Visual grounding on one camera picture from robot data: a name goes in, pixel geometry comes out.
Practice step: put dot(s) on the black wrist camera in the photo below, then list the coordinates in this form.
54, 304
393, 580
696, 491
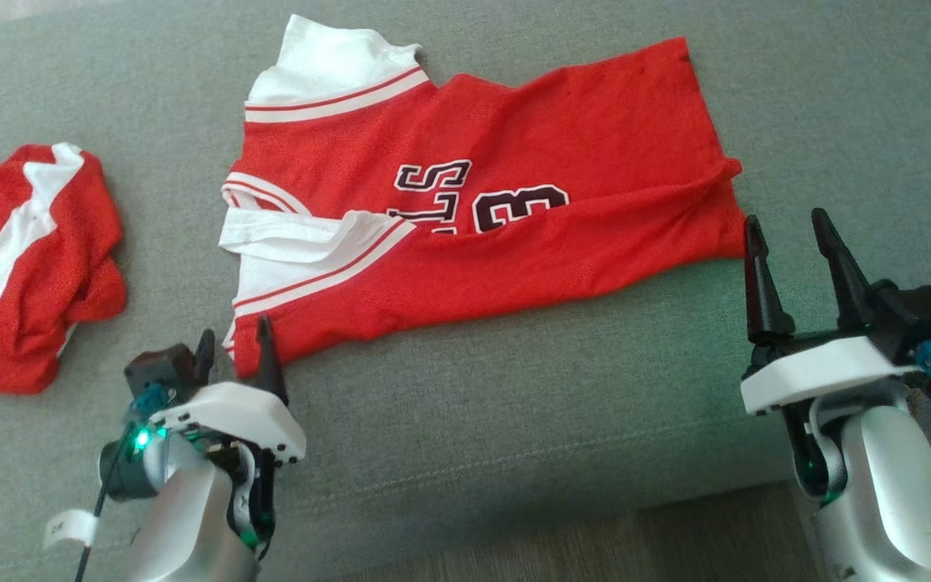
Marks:
922, 319
160, 368

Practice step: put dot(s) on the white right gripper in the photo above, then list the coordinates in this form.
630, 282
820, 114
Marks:
821, 372

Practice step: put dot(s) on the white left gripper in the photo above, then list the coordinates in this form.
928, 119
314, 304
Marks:
239, 416

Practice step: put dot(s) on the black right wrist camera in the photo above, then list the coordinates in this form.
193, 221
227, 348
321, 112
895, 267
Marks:
922, 319

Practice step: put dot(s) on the red basketball jersey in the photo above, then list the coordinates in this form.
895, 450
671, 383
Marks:
514, 162

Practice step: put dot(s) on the red shorts with white stripe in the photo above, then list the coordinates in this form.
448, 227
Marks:
29, 283

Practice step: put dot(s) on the grey sofa seat cushion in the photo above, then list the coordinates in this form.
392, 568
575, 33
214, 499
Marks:
514, 444

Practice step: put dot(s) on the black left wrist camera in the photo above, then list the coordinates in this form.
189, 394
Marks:
160, 368

